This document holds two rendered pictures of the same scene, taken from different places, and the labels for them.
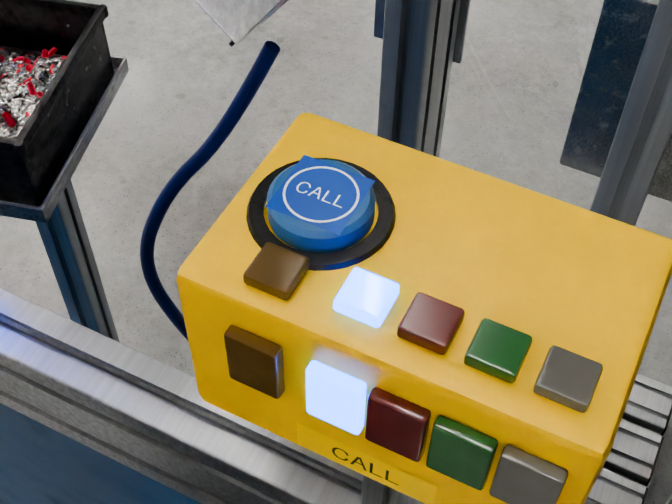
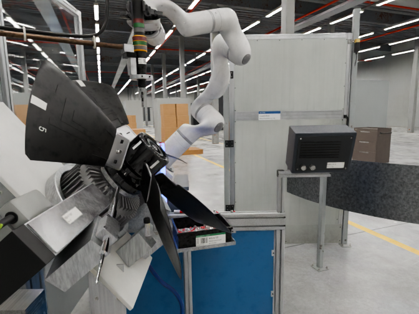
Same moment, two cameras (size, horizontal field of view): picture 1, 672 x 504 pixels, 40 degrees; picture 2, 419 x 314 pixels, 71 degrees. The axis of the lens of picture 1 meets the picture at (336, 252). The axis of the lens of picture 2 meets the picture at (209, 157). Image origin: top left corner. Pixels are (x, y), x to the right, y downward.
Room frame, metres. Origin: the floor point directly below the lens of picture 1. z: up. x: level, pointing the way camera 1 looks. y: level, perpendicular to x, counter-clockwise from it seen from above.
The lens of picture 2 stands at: (1.60, -0.15, 1.32)
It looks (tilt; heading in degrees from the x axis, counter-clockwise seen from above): 9 degrees down; 154
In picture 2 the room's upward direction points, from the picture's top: 1 degrees counter-clockwise
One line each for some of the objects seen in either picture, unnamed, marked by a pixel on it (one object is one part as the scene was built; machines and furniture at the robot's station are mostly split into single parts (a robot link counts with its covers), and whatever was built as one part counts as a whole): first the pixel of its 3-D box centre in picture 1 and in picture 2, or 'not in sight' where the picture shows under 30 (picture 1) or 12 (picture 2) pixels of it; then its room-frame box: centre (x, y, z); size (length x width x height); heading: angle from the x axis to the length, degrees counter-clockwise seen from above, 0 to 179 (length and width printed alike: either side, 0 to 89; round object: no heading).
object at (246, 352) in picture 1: (255, 362); not in sight; (0.19, 0.03, 1.04); 0.02 x 0.01 x 0.03; 64
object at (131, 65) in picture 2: not in sight; (137, 63); (0.67, 0.06, 1.47); 0.09 x 0.07 x 0.10; 99
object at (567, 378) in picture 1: (568, 378); not in sight; (0.16, -0.08, 1.08); 0.02 x 0.02 x 0.01; 64
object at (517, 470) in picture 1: (527, 483); not in sight; (0.14, -0.07, 1.04); 0.02 x 0.01 x 0.03; 64
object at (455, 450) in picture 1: (460, 453); not in sight; (0.15, -0.04, 1.04); 0.02 x 0.01 x 0.03; 64
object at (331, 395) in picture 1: (335, 398); not in sight; (0.17, 0.00, 1.04); 0.02 x 0.01 x 0.03; 64
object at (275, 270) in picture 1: (276, 270); not in sight; (0.20, 0.02, 1.08); 0.02 x 0.02 x 0.01; 64
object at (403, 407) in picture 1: (396, 425); not in sight; (0.16, -0.02, 1.04); 0.02 x 0.01 x 0.03; 64
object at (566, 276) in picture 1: (420, 335); not in sight; (0.21, -0.03, 1.02); 0.16 x 0.10 x 0.11; 64
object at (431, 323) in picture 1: (430, 323); not in sight; (0.18, -0.03, 1.08); 0.02 x 0.02 x 0.01; 64
